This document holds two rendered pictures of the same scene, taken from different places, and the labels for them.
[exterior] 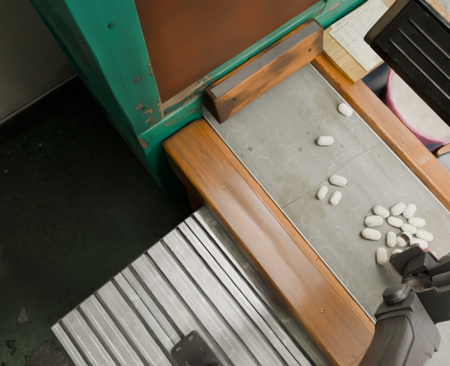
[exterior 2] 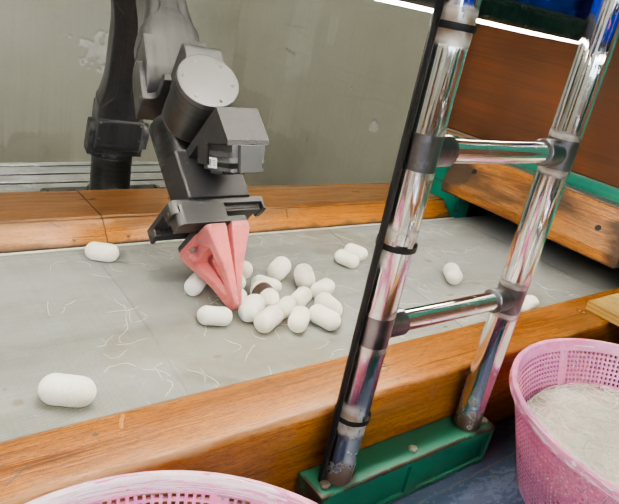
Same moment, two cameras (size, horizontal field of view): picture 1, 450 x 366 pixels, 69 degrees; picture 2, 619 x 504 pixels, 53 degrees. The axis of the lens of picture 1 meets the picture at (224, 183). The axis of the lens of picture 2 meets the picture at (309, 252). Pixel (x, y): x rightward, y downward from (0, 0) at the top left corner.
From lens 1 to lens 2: 1.06 m
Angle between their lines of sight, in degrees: 71
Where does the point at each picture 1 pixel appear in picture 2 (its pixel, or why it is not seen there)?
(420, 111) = (597, 419)
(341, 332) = (132, 201)
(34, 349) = not seen: hidden behind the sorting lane
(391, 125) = (518, 328)
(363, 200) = (345, 289)
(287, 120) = (476, 263)
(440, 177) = (411, 357)
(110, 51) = not seen: outside the picture
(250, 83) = (502, 174)
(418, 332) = (177, 21)
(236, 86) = not seen: hidden behind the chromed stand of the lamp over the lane
